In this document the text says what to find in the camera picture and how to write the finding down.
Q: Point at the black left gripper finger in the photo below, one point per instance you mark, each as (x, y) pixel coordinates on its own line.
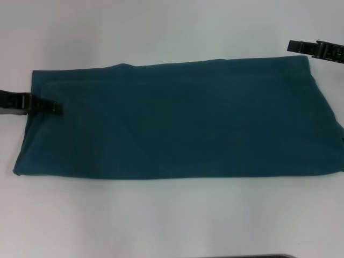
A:
(35, 104)

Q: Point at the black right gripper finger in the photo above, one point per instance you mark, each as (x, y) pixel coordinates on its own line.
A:
(314, 49)

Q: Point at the teal T-shirt with FREE print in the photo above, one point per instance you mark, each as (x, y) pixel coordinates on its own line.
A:
(177, 121)

